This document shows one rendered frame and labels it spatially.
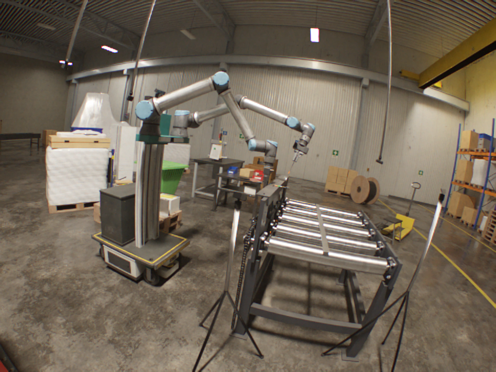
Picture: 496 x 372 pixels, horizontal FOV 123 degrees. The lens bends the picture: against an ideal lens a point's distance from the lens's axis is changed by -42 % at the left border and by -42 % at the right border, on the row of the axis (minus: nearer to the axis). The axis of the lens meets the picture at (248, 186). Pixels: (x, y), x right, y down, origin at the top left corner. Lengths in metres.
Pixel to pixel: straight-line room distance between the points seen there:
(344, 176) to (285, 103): 5.20
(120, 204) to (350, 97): 11.60
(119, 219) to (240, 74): 11.79
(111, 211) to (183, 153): 6.37
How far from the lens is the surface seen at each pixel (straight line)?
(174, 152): 8.42
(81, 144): 4.25
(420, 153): 13.40
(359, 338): 1.93
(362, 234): 2.08
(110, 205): 2.39
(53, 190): 4.29
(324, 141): 11.99
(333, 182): 9.33
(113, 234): 2.49
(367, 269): 1.54
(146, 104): 1.75
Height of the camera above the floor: 1.48
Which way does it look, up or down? 11 degrees down
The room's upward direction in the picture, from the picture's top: 9 degrees clockwise
